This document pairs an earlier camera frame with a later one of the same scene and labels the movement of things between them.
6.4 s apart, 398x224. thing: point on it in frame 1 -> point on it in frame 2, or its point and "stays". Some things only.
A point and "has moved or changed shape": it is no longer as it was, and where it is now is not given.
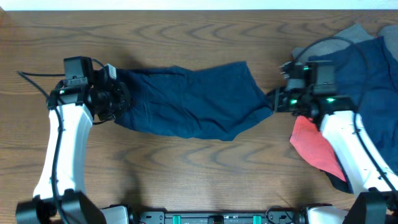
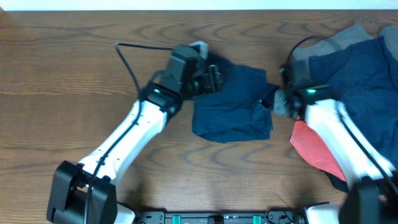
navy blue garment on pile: (369, 73) stays
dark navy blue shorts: (214, 101) has moved or changed shape
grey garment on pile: (347, 38) stays
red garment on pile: (312, 145) stays
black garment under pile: (344, 186) stays
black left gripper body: (123, 97) -> (212, 78)
